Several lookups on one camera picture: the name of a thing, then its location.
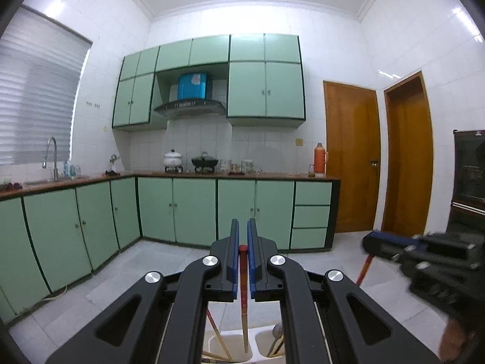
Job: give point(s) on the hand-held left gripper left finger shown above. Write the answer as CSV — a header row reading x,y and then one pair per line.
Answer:
x,y
234,258

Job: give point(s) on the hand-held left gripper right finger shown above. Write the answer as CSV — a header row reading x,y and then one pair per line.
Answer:
x,y
251,258

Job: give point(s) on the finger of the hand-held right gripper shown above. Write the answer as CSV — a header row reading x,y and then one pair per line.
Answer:
x,y
382,237
379,252

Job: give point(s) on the wooden chopstick red orange stripes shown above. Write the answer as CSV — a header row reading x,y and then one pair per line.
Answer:
x,y
363,273

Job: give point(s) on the wooden chopstick red floral end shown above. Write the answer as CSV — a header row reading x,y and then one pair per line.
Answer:
x,y
245,330

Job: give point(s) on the white plastic container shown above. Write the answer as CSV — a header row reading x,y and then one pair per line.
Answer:
x,y
265,343
235,345

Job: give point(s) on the person's right forearm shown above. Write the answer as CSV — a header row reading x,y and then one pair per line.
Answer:
x,y
452,339

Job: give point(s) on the metal spoon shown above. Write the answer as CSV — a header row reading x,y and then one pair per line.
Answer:
x,y
278,330

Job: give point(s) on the dark glass cabinet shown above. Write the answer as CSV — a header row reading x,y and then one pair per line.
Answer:
x,y
468,182

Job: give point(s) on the small glass jar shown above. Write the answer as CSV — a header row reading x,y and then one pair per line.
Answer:
x,y
311,170

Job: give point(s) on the black wok with lid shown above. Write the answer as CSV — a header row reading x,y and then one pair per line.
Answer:
x,y
204,162

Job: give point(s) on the orange thermos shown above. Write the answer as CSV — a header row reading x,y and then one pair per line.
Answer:
x,y
319,159

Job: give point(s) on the white cooking pot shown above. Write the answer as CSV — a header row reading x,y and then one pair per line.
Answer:
x,y
173,159

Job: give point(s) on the green lower kitchen cabinets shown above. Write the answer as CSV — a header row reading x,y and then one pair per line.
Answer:
x,y
94,227

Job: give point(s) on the green kitchen cabinets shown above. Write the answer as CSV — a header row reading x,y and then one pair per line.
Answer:
x,y
246,83
94,227

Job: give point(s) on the small figurine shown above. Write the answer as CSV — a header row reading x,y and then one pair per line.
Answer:
x,y
113,163

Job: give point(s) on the range hood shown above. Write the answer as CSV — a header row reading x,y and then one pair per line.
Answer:
x,y
189,104

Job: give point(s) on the green upper kitchen cabinets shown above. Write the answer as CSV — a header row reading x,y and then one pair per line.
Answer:
x,y
246,83

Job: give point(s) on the metal faucet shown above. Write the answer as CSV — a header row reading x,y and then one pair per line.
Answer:
x,y
53,155

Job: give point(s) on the window blind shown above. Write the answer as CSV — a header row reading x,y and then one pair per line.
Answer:
x,y
38,102

